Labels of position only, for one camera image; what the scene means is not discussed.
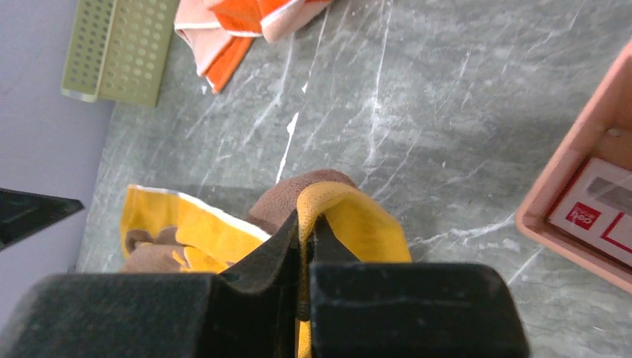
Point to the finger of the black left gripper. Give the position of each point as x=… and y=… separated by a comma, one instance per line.
x=24, y=214

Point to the green perforated plastic basket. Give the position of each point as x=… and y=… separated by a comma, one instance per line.
x=118, y=50

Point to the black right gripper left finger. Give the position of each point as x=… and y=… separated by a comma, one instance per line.
x=248, y=310

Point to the white red stationery box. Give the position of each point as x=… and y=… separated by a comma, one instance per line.
x=596, y=209

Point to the yellow brown bear towel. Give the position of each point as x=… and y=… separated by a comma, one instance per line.
x=170, y=232

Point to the pink plastic file organizer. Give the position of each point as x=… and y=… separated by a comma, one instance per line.
x=602, y=130

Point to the orange and cream towel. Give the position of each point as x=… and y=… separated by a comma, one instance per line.
x=220, y=33

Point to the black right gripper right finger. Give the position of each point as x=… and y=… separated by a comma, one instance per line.
x=407, y=309

